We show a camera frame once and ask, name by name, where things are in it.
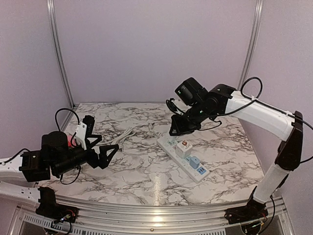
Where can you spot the white multicolour power strip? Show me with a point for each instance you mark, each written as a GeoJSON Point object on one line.
{"type": "Point", "coordinates": [197, 175]}

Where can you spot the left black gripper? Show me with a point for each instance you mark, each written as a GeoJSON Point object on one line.
{"type": "Point", "coordinates": [102, 162]}

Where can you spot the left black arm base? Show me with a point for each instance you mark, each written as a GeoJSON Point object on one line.
{"type": "Point", "coordinates": [48, 207]}

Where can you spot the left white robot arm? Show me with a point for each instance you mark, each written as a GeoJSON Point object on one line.
{"type": "Point", "coordinates": [56, 158]}

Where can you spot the right aluminium corner post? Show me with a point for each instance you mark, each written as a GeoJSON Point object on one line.
{"type": "Point", "coordinates": [256, 24]}

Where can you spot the aluminium corner post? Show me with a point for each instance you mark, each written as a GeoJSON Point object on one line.
{"type": "Point", "coordinates": [256, 24]}
{"type": "Point", "coordinates": [58, 51]}

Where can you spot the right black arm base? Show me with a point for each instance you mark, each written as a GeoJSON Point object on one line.
{"type": "Point", "coordinates": [251, 211]}

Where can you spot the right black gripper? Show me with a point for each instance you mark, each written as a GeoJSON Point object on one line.
{"type": "Point", "coordinates": [179, 129]}

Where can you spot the left aluminium corner post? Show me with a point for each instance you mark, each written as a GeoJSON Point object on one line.
{"type": "Point", "coordinates": [58, 51]}

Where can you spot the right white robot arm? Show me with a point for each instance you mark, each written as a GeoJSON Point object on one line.
{"type": "Point", "coordinates": [224, 100]}

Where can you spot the pink triangular power strip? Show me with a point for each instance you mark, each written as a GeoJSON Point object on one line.
{"type": "Point", "coordinates": [71, 140]}

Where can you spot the aluminium front table rail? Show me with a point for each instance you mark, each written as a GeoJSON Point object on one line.
{"type": "Point", "coordinates": [95, 218]}

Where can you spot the light blue cube charger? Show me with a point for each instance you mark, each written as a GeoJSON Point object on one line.
{"type": "Point", "coordinates": [194, 162]}

